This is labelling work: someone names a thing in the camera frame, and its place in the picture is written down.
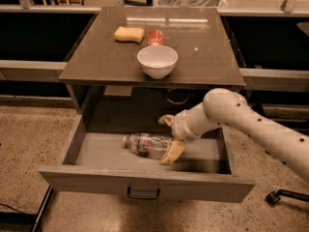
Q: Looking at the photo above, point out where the open grey top drawer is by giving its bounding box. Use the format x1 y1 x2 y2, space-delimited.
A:
39 116 255 202

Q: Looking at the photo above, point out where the black drawer handle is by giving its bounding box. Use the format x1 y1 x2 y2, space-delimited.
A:
126 187 160 200

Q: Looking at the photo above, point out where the yellow sponge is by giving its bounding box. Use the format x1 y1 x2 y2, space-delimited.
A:
114 26 145 44

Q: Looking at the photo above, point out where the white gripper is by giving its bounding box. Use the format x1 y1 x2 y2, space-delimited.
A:
158 110 201 165

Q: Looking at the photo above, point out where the clear plastic water bottle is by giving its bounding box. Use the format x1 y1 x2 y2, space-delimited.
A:
123 132 172 160

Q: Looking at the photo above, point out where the grey cabinet with dark top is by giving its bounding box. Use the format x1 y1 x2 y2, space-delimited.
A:
60 7 244 132

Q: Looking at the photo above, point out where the white bowl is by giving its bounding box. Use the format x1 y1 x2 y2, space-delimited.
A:
137 45 178 79

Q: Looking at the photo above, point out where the black floor frame bar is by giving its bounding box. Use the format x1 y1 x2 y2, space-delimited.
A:
0 187 54 232

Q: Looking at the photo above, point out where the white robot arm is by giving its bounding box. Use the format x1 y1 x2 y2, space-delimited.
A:
158 88 309 182

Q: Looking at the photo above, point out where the black chair caster leg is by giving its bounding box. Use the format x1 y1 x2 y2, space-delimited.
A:
266 189 309 205

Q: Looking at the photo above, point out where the red soda can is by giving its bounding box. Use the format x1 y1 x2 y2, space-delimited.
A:
147 29 164 45

